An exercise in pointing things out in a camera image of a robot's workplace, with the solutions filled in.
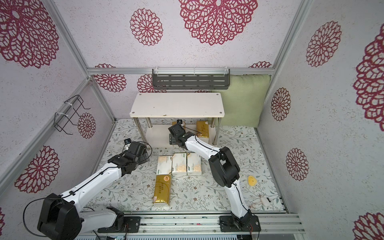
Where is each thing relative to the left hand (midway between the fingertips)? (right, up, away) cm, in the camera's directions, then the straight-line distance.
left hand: (138, 157), depth 85 cm
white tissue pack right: (+32, -6, +3) cm, 33 cm away
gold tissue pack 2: (+21, +20, 0) cm, 29 cm away
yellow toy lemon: (+65, -13, 0) cm, 67 cm away
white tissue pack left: (+14, -5, +4) cm, 16 cm away
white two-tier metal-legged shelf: (+36, +24, -9) cm, 44 cm away
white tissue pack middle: (+23, -5, +4) cm, 24 cm away
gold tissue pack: (+15, -18, -8) cm, 25 cm away
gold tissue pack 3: (+38, +18, +12) cm, 43 cm away
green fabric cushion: (+65, +34, +14) cm, 75 cm away
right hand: (+21, +13, +10) cm, 26 cm away
